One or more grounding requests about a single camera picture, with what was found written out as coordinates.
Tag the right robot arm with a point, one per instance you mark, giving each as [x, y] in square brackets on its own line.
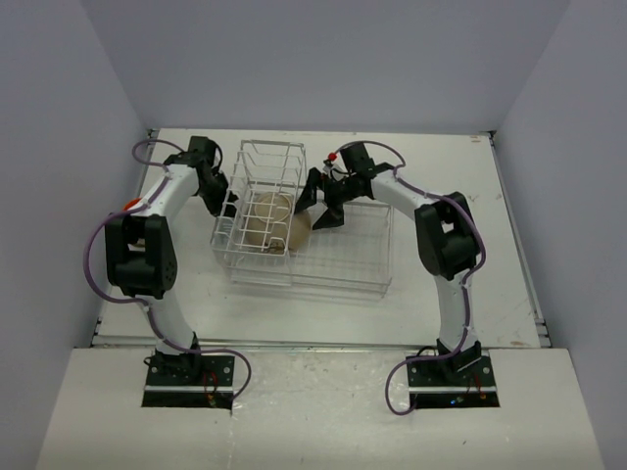
[448, 243]

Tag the orange plastic bowl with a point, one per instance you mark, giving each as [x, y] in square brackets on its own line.
[131, 204]

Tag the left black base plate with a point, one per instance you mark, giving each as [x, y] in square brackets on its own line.
[189, 381]

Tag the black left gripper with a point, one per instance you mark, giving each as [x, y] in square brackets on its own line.
[216, 209]

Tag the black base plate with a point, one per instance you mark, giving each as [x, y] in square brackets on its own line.
[189, 381]
[436, 385]

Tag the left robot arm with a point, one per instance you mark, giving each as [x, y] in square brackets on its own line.
[140, 252]

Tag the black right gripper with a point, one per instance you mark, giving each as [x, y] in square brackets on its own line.
[333, 216]

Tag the large beige ceramic bowl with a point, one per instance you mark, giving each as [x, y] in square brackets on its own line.
[271, 224]

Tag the white wire dish rack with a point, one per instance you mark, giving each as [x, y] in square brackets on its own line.
[353, 257]

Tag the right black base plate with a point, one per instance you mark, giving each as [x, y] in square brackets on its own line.
[436, 385]

